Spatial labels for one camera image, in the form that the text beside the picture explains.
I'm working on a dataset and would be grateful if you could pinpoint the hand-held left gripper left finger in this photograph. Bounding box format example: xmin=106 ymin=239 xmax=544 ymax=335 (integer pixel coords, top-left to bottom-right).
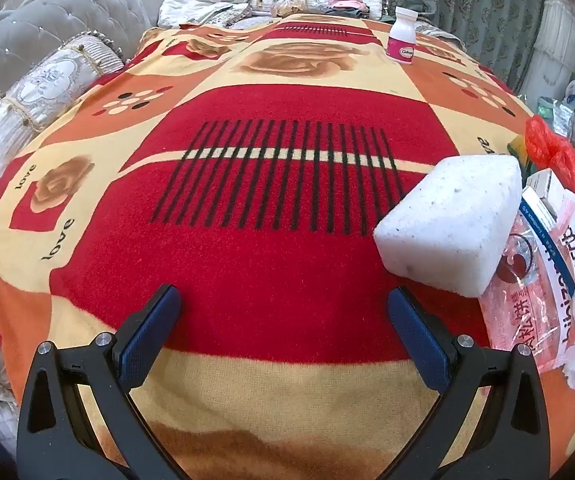
xmin=16 ymin=284 xmax=183 ymax=480

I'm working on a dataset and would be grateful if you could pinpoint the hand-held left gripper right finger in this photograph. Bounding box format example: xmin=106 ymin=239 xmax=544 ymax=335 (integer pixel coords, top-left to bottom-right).
xmin=386 ymin=287 xmax=552 ymax=480

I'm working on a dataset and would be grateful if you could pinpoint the blue white medicine box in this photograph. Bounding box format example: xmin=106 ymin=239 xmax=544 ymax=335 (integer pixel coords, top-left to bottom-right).
xmin=517 ymin=186 xmax=565 ymax=241

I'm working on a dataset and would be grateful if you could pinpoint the red plastic bag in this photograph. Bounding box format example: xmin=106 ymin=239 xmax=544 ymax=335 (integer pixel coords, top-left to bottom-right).
xmin=525 ymin=115 xmax=575 ymax=221

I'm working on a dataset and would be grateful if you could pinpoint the clear pink snack bag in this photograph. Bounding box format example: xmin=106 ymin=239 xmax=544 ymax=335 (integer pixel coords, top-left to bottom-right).
xmin=477 ymin=195 xmax=575 ymax=373

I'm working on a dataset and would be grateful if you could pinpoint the white foam block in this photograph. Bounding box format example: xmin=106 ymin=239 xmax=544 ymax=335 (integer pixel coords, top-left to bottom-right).
xmin=373 ymin=155 xmax=524 ymax=297

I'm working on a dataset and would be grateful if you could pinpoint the red and yellow printed blanket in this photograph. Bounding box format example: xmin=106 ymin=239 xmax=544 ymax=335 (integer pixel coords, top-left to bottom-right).
xmin=0 ymin=16 xmax=575 ymax=480

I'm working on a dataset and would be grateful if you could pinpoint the white cardboard box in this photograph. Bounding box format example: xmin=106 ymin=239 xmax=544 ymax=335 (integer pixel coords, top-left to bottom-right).
xmin=525 ymin=169 xmax=568 ymax=206

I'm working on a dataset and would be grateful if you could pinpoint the beige striped ruffled cushion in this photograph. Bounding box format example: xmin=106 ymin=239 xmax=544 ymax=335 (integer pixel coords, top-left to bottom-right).
xmin=0 ymin=30 xmax=126 ymax=191

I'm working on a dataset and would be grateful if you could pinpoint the silver foil bag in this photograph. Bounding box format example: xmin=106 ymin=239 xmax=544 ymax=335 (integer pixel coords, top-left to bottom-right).
xmin=537 ymin=97 xmax=575 ymax=136

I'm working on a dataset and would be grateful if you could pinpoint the white pill bottle pink label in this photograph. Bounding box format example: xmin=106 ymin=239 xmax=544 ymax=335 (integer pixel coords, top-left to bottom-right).
xmin=385 ymin=6 xmax=418 ymax=66

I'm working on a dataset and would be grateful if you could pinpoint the silver patterned pillow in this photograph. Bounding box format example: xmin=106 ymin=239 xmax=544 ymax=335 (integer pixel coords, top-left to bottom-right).
xmin=158 ymin=0 xmax=278 ymax=28

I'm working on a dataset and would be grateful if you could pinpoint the grey tufted sofa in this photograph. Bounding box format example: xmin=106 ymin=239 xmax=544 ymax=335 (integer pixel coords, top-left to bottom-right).
xmin=0 ymin=0 xmax=153 ymax=116

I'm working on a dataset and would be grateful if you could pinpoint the white lace curtain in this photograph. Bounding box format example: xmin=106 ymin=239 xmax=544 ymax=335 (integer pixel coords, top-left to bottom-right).
xmin=507 ymin=0 xmax=575 ymax=126

